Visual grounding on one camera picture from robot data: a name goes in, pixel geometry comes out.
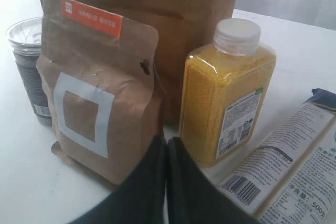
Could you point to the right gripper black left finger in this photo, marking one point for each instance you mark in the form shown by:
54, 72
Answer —
140, 198

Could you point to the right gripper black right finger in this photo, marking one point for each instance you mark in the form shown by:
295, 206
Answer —
191, 197

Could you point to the clear can dark grains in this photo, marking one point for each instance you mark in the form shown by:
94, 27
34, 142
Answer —
24, 38

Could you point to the brown paper shopping bag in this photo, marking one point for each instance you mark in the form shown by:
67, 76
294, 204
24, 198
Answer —
183, 25

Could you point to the dark blue noodle packet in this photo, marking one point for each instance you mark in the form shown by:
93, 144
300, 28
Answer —
290, 176

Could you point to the yellow millet plastic bottle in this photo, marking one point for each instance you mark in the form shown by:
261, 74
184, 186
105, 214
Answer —
224, 86

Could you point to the brown kraft stand-up pouch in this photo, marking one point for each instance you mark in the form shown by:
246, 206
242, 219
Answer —
97, 71

